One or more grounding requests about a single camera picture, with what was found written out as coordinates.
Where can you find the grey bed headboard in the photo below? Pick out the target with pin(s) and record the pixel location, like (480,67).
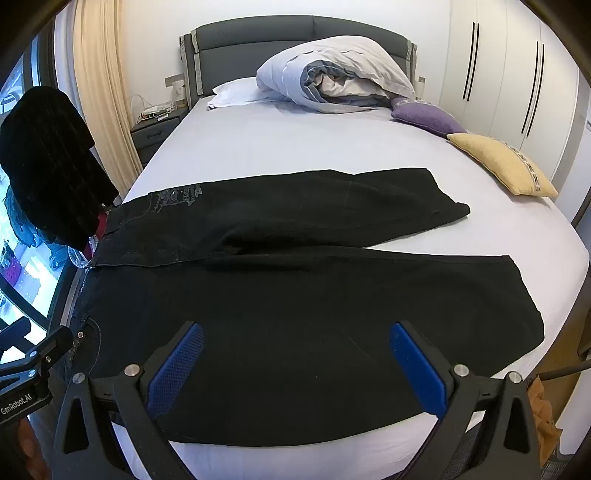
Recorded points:
(240,37)

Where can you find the person's left hand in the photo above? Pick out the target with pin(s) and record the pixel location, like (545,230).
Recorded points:
(25,450)

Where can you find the white wardrobe drawers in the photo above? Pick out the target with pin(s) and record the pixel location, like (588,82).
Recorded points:
(503,69)

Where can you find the hanging dark cloth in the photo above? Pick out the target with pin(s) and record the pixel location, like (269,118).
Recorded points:
(46,161)

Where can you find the grey nightstand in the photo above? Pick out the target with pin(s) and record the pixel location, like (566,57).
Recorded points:
(150,136)

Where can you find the folded pale duvet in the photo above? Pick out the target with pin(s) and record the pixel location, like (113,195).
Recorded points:
(351,60)

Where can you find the brown crumpled paper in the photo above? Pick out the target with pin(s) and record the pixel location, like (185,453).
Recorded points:
(545,415)

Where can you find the white pillow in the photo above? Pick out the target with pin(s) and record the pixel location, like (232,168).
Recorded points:
(235,92)

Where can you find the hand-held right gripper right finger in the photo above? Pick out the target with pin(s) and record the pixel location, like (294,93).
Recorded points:
(418,369)

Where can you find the black pants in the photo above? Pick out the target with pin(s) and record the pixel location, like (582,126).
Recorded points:
(300,300)

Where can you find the yellow cushion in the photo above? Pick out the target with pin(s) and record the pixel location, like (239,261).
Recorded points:
(498,159)

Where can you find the bed with white sheet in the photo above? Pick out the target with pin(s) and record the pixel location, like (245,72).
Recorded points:
(300,143)

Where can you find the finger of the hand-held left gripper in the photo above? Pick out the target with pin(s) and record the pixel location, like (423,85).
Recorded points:
(14,334)
(48,346)

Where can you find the purple cushion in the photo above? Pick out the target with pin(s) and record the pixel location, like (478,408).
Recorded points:
(427,117)

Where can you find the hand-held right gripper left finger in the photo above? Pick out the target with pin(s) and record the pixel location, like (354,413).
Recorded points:
(178,364)

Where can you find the beige curtain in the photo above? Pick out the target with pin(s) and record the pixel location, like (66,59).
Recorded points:
(101,69)

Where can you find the red cloth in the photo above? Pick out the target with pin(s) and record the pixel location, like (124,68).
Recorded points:
(94,235)

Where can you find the wall switch panel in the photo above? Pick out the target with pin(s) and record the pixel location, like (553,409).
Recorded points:
(178,87)

